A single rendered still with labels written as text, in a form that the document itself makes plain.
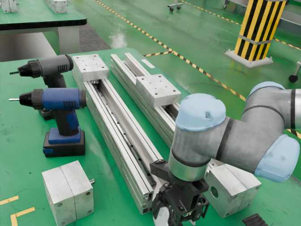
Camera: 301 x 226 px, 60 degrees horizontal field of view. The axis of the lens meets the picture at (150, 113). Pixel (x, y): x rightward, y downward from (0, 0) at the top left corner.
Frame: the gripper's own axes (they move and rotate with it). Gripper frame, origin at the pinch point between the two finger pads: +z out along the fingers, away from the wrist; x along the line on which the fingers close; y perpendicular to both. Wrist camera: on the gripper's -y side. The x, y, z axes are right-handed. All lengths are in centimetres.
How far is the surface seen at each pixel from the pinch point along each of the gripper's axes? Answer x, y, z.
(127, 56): 21, -81, -7
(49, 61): -17, -55, -20
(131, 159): -3.6, -16.0, -6.4
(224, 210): 14.0, 3.9, -1.0
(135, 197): -5.0, -8.4, -0.5
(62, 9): 10, -188, -2
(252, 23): 254, -219, 29
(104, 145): -5.9, -32.5, 2.0
